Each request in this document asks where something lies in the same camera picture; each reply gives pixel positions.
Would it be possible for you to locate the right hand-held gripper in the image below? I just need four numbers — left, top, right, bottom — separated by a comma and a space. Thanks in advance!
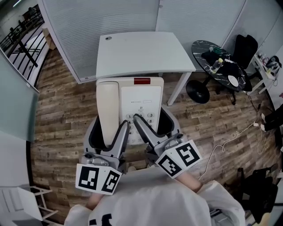
133, 105, 203, 179

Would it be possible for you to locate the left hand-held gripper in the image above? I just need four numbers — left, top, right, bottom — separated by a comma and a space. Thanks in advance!
76, 114, 130, 195

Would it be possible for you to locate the white desk telephone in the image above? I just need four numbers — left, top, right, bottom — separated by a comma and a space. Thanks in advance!
96, 77, 164, 146

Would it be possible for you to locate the person's left forearm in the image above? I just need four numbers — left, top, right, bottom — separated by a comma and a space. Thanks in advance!
85, 191, 107, 211

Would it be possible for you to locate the person's right forearm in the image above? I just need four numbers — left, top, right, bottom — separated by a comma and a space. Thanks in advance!
176, 172, 203, 193

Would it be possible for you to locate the white square table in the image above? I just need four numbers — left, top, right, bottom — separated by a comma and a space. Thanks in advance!
96, 32, 197, 106

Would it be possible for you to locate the black office chair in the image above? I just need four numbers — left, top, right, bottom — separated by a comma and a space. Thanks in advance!
232, 34, 259, 69

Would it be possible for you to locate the person's white printed shirt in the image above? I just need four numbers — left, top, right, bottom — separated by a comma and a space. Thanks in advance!
64, 167, 246, 226

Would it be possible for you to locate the clear plastic bottle yellow cap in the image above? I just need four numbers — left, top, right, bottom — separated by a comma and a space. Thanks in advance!
210, 58, 224, 73

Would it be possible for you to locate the small white round dish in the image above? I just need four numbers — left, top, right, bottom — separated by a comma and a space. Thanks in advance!
227, 75, 239, 87

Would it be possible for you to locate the black cloth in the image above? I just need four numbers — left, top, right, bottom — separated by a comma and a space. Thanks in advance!
202, 50, 252, 92

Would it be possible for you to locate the black marble round table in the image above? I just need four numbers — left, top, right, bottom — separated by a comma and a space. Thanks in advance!
185, 40, 252, 104

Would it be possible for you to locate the white side table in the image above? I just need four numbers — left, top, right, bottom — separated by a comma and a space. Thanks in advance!
246, 53, 283, 111

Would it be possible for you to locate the black bag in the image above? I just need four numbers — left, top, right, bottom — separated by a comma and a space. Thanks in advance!
238, 167, 279, 224

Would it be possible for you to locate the black metal railing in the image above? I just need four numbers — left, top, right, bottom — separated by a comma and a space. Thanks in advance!
0, 6, 48, 80

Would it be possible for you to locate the white floor cable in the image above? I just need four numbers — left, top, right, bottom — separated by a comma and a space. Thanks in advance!
198, 122, 260, 181

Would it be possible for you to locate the white frame shelf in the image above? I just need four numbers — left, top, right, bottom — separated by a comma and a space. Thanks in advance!
0, 185, 58, 226

